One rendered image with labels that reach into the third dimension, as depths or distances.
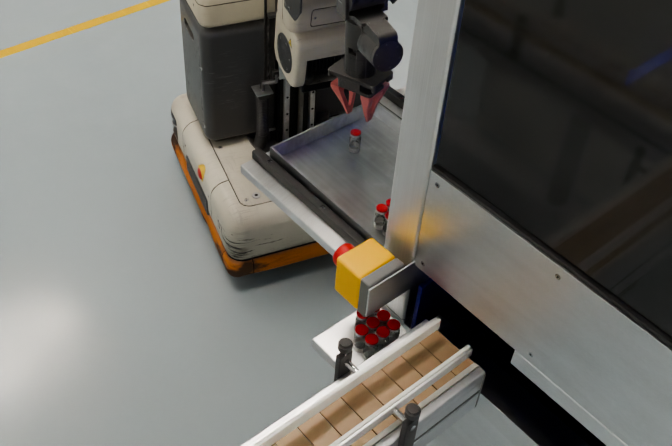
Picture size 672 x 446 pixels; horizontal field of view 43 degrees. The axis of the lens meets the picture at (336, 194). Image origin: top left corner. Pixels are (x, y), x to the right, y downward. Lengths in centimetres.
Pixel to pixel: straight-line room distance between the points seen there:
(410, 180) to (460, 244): 11
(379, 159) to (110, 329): 114
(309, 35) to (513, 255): 116
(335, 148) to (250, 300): 97
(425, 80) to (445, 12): 11
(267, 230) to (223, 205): 14
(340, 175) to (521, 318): 57
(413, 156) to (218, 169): 142
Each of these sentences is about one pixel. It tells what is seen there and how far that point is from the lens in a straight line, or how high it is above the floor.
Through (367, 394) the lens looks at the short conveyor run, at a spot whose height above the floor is 93.
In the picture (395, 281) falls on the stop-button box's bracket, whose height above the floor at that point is 101.
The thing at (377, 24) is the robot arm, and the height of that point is 120.
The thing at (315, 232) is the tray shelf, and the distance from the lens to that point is 150.
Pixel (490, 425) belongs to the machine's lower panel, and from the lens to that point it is 136.
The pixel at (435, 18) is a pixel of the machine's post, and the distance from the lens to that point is 104.
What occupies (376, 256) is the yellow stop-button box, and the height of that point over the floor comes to 103.
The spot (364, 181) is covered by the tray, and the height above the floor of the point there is 88.
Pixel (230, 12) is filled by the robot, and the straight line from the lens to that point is 235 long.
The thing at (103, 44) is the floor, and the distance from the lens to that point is 361.
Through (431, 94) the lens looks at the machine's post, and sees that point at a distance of 108.
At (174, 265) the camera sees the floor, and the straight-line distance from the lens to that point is 264.
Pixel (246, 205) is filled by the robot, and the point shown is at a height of 28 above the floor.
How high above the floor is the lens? 194
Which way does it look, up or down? 43 degrees down
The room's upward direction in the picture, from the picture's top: 4 degrees clockwise
